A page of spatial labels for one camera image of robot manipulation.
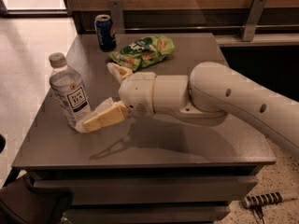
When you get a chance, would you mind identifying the green snack bag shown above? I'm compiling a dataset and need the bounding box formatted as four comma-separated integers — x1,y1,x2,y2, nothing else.
109,35,175,71

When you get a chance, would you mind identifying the grey drawer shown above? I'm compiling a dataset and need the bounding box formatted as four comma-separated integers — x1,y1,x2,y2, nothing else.
65,206,230,224
35,176,258,205

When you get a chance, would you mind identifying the grey drawer cabinet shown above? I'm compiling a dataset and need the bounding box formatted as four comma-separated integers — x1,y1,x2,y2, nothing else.
11,32,277,224

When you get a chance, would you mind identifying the right metal wall bracket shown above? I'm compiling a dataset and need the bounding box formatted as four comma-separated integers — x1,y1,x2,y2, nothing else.
240,0,267,42

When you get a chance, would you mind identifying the metal wall bracket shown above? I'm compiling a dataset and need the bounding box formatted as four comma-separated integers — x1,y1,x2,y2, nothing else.
240,0,267,42
108,0,125,34

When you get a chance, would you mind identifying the lower grey drawer front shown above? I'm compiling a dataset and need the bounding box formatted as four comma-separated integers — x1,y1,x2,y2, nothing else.
65,206,230,224

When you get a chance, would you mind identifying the clear plastic water bottle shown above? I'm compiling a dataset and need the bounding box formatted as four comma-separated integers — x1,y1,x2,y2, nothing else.
49,52,91,128

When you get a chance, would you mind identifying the blue soda can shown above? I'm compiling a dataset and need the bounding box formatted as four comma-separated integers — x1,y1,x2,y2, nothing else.
94,14,116,51

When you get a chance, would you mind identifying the dark brown chair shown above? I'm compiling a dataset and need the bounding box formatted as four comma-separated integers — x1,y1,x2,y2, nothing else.
0,174,73,224

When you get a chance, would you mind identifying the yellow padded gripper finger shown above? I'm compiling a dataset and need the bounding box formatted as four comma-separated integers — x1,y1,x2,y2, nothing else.
75,97,129,133
107,63,133,84

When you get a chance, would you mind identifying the upper grey drawer front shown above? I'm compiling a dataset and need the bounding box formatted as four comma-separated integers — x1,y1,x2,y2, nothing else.
35,176,258,205

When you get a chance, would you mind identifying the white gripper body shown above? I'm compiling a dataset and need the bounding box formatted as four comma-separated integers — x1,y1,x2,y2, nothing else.
119,72,156,116

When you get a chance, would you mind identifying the black white striped tool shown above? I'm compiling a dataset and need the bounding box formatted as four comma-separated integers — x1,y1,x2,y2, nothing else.
241,191,299,210

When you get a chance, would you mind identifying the left metal wall bracket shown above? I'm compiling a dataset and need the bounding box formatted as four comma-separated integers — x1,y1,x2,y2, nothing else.
108,0,125,34

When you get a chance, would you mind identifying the dark horizontal wall rail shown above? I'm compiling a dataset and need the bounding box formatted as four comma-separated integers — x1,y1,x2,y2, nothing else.
83,24,299,34

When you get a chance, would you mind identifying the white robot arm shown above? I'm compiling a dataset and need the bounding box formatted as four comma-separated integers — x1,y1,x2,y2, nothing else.
75,62,299,158

